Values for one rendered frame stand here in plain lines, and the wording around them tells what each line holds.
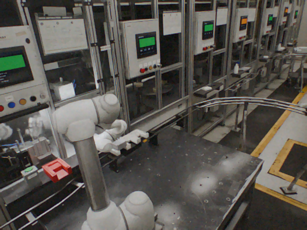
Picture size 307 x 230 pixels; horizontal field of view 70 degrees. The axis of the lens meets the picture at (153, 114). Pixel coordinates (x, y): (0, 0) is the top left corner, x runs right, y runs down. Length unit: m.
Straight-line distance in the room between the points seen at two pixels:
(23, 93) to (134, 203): 0.90
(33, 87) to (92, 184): 0.71
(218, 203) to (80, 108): 1.09
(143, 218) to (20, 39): 1.19
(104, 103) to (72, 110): 0.14
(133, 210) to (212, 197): 0.63
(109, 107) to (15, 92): 0.64
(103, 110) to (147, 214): 0.60
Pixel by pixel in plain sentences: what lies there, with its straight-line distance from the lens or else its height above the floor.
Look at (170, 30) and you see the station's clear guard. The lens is 2.32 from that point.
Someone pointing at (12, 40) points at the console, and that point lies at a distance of 1.47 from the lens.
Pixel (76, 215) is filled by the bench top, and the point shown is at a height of 0.68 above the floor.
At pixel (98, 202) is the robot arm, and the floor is 1.02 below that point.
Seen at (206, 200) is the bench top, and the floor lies 0.68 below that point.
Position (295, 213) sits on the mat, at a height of 0.01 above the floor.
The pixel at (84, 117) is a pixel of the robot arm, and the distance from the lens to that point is 1.05.
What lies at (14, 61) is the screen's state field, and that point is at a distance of 1.45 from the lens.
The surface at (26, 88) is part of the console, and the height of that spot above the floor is 1.49.
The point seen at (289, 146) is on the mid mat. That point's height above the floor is 0.01.
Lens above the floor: 1.86
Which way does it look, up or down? 25 degrees down
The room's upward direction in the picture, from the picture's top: 3 degrees counter-clockwise
